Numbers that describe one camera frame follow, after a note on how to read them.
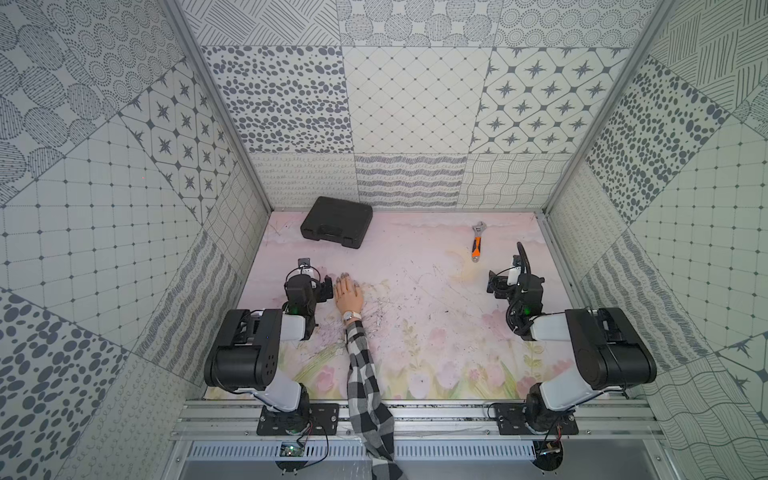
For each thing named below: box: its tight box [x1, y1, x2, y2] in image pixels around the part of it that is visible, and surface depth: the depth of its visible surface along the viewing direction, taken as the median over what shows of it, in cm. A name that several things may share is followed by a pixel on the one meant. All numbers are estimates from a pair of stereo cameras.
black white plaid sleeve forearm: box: [345, 320, 404, 480], surface depth 72 cm
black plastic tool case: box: [300, 196, 374, 249], surface depth 117 cm
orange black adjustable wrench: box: [472, 221, 487, 263], surface depth 113 cm
